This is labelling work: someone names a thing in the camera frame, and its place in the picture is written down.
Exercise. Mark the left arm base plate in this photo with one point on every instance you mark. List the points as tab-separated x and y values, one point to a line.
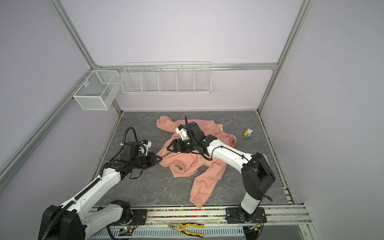
138	217

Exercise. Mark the white wire shelf basket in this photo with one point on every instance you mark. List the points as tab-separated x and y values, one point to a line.
167	78

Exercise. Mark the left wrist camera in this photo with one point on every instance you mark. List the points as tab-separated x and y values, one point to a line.
145	146

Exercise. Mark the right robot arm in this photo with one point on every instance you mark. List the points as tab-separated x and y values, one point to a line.
255	169

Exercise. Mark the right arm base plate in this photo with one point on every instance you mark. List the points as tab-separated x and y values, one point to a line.
239	216

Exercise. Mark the white slotted cable duct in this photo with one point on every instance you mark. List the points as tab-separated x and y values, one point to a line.
168	233

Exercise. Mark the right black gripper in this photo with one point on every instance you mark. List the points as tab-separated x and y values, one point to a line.
177	146

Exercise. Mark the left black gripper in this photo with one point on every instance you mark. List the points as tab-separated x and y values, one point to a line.
151	156

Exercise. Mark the small green circuit board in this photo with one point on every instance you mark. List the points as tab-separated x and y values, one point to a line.
125	232

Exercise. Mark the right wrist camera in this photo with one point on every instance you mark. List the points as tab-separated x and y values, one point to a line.
183	132

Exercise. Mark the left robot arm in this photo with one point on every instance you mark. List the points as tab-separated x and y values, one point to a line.
72	219

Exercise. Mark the white mesh box basket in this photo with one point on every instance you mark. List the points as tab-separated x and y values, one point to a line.
98	90

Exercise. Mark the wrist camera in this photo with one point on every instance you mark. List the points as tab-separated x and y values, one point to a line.
183	132
145	146

